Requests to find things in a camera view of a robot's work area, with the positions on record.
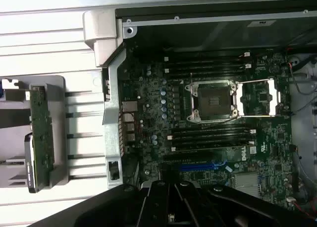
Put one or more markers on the silver ethernet port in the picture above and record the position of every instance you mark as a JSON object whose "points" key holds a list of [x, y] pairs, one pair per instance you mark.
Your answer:
{"points": [[129, 106]]}

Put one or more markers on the silver USB port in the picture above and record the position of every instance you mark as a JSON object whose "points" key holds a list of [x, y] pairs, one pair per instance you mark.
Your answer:
{"points": [[130, 137], [130, 128]]}

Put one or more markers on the silver socket cover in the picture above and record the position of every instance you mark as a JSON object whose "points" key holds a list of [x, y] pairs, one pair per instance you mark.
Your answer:
{"points": [[257, 98]]}

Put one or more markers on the black RAM slot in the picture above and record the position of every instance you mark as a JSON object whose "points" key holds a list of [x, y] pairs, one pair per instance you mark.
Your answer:
{"points": [[208, 63], [208, 69], [208, 75], [213, 128], [213, 134], [208, 57], [213, 141]]}

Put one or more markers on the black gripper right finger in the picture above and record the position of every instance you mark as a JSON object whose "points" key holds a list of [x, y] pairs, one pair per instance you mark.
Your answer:
{"points": [[235, 209]]}

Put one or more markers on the blue expansion slot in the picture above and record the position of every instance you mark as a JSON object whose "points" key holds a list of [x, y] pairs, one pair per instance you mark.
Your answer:
{"points": [[198, 166]]}

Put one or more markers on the silver port block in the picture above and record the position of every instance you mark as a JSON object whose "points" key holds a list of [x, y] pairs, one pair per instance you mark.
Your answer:
{"points": [[128, 118]]}

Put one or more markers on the silver chipset heatsink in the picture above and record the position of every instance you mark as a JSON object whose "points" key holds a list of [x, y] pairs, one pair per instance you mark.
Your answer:
{"points": [[245, 185]]}

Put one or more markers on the green motherboard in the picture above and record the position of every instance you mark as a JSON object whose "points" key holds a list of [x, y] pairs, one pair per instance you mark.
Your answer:
{"points": [[153, 88]]}

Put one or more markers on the open black PC case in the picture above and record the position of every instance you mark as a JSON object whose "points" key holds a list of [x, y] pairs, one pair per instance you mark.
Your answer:
{"points": [[109, 113]]}

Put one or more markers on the thin metal locking lever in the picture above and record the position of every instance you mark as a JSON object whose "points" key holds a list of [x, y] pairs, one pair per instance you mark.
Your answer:
{"points": [[192, 88]]}

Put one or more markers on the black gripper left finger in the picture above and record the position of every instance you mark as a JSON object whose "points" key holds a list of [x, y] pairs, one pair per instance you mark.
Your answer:
{"points": [[111, 207]]}

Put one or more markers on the CPU socket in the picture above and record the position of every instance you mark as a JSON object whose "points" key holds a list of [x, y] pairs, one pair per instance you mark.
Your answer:
{"points": [[213, 101]]}

